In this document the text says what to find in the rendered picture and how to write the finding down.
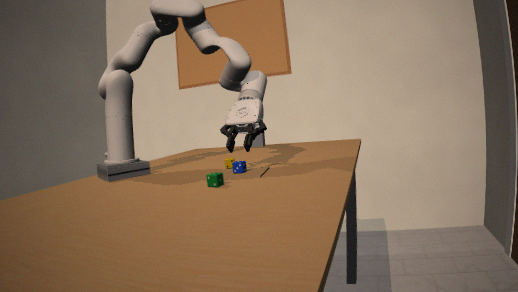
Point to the blue die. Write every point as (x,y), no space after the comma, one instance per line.
(239,167)

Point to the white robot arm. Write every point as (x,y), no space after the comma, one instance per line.
(116,85)

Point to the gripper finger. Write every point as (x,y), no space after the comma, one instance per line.
(231,141)
(252,133)

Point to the green die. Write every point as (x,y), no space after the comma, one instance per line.
(215,179)

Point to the yellow die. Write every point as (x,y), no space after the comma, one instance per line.
(228,162)

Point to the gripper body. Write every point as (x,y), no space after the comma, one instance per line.
(243,112)

